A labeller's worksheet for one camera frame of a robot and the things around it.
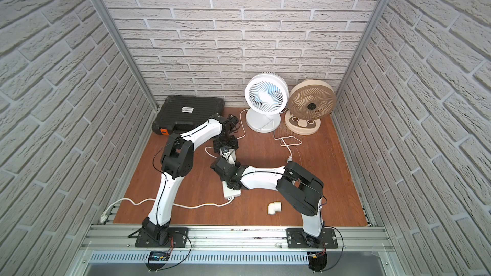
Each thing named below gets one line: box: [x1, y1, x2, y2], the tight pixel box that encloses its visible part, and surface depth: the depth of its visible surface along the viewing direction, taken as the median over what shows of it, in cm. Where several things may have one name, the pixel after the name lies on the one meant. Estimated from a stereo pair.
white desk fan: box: [244, 71, 290, 133], surface depth 92 cm
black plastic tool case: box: [151, 95, 226, 136], surface depth 109 cm
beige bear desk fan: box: [284, 79, 337, 137], surface depth 94 cm
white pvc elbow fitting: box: [267, 201, 282, 216], surface depth 81 cm
